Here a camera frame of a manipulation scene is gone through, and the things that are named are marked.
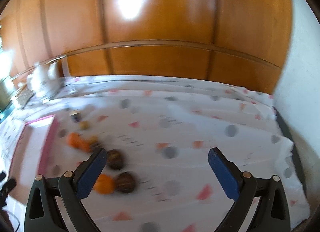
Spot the orange tangerine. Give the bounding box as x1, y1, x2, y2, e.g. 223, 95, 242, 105
93, 174, 115, 195

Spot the orange carrot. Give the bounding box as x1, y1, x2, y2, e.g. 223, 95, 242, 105
67, 132, 91, 153

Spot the dark brown round fruit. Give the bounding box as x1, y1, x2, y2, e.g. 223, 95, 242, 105
106, 149, 125, 170

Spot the pink rimmed white tray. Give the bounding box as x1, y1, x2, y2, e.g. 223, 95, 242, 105
9, 115, 59, 205

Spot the purple cut sweet potato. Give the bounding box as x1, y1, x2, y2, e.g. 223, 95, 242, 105
90, 142, 104, 152

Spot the dark brown wrinkled fruit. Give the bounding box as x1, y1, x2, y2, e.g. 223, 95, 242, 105
114, 172, 137, 194

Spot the small tan potato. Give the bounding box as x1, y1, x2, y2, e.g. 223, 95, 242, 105
88, 136, 100, 146

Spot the white lace tissue box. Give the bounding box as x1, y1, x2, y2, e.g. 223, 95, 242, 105
10, 84, 34, 108

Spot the small yellow-brown fruit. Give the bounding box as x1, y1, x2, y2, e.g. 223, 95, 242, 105
79, 121, 90, 130

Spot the white ceramic electric kettle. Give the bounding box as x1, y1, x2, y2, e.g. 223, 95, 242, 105
27, 62, 60, 100

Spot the white patterned tablecloth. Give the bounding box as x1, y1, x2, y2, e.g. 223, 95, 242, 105
1, 76, 310, 231

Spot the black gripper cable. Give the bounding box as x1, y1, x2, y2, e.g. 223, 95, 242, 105
2, 209, 21, 232

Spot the wooden wall cabinet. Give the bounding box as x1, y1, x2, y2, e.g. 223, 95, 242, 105
1, 0, 293, 93

